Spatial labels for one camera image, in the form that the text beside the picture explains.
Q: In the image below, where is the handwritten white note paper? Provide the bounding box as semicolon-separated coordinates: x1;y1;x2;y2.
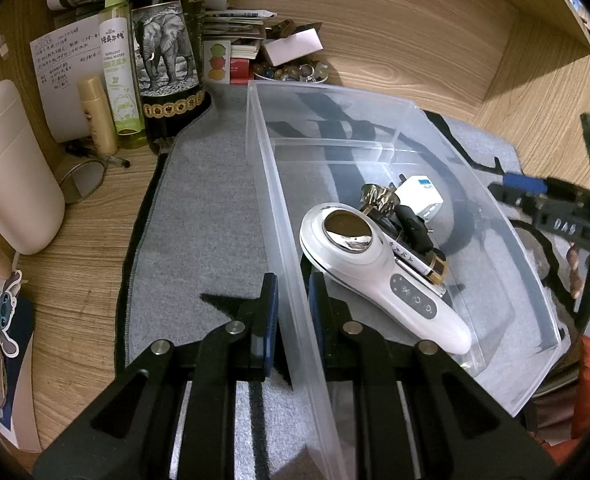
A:
29;21;104;144

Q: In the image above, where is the gold ribbed metal cup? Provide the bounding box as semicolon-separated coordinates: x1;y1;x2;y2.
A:
359;183;401;214

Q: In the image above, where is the small beige tube bottle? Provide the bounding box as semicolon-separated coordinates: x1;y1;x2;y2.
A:
77;77;120;157

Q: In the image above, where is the fruit print card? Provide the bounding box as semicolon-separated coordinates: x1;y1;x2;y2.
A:
202;41;232;84

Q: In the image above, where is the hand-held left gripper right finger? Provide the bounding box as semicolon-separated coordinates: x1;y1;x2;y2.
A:
308;271;560;480

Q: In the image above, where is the person's right hand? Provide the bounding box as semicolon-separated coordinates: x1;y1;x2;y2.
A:
566;241;590;299

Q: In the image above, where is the small round hand mirror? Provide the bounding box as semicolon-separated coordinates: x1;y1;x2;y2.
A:
57;160;107;206

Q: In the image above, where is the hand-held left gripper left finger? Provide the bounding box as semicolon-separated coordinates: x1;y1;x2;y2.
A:
32;273;280;480

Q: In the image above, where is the blank white card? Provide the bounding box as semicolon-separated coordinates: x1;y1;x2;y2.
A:
264;27;324;67

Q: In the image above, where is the white printed pen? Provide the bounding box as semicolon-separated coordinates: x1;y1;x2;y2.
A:
388;239;432;277

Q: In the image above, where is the beige rounded plastic device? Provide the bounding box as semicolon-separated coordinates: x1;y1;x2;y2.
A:
0;80;66;256

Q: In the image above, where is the dish of beads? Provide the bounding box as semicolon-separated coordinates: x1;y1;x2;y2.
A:
253;60;332;84

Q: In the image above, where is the clear plastic storage bin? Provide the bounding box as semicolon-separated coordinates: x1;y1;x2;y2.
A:
245;80;564;480

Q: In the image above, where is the green spray bottle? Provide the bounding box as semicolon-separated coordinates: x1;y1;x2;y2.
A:
98;0;148;150

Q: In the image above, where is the blue cartoon sticker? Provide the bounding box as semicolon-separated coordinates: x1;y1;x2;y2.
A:
0;270;26;356

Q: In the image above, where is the white charger adapter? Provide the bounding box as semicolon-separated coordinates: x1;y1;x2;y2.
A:
397;175;446;219

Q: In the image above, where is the grey patterned desk mat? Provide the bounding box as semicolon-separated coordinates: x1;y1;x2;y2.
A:
116;80;576;480

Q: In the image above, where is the small red box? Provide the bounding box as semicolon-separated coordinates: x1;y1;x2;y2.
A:
230;57;254;85

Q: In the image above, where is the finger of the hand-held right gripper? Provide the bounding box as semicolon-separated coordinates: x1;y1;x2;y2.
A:
488;172;590;240

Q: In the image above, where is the black clip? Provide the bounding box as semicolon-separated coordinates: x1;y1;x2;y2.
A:
394;204;436;257

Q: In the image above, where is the white handheld massager device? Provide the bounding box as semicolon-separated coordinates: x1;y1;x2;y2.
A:
299;203;473;356

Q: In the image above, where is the dark elephant label wine bottle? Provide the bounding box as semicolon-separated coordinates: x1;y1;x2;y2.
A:
128;0;212;157

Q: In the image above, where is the stack of papers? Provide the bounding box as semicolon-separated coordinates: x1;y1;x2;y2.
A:
202;8;277;43

